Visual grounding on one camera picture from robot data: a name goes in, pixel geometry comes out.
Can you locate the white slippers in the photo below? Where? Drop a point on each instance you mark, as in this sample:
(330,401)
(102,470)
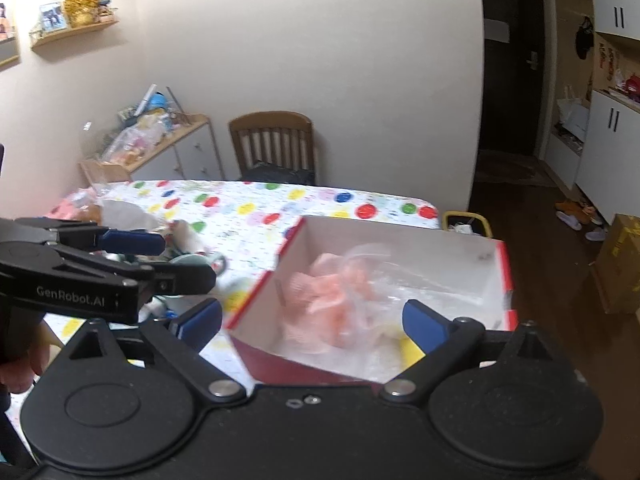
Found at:
(597,235)

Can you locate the brown cardboard box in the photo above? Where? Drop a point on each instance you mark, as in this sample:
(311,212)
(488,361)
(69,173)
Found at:
(616,270)

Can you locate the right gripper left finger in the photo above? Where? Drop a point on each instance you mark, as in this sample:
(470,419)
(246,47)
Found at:
(153,363)

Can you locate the golden ornament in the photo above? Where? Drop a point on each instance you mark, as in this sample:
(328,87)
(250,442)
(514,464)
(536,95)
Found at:
(81,12)

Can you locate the brown wooden chair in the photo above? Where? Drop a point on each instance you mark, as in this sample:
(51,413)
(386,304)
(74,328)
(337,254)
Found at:
(281,137)

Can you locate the pink mesh bath sponge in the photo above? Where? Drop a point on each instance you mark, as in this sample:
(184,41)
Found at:
(338,303)

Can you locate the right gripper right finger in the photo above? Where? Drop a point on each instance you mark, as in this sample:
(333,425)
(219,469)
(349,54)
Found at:
(465,363)

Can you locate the white drawer sideboard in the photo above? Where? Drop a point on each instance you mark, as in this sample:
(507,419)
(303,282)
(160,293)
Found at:
(190,152)

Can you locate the white lower cabinets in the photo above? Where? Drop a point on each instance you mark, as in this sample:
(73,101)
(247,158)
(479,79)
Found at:
(605,168)

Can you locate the wooden wall shelf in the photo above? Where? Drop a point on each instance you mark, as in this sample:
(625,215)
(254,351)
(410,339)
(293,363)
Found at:
(40,39)

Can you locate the black bag on chair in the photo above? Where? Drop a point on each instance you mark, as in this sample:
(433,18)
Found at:
(270,173)

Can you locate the yellow sponge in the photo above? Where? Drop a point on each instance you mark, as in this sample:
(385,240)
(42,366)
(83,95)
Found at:
(410,352)

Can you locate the crumpled white paper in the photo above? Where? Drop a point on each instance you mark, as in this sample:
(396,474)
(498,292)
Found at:
(124,216)

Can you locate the polka dot tablecloth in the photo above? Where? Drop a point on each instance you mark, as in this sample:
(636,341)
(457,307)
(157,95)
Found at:
(248,222)

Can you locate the red white cardboard box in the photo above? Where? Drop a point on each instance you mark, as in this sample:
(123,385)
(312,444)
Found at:
(256,329)

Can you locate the yellow black waste bin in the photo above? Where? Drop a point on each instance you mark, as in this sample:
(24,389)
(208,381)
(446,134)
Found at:
(465,222)

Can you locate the clear plastic zip bag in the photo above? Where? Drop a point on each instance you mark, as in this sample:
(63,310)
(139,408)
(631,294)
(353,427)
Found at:
(457,276)

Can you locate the person's left hand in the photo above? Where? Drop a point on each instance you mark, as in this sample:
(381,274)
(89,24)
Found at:
(25,348)

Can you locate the mint ceramic mug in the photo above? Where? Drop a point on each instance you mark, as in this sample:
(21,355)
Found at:
(200,259)

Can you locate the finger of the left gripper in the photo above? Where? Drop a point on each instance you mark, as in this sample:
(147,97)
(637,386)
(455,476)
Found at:
(167,278)
(91,237)

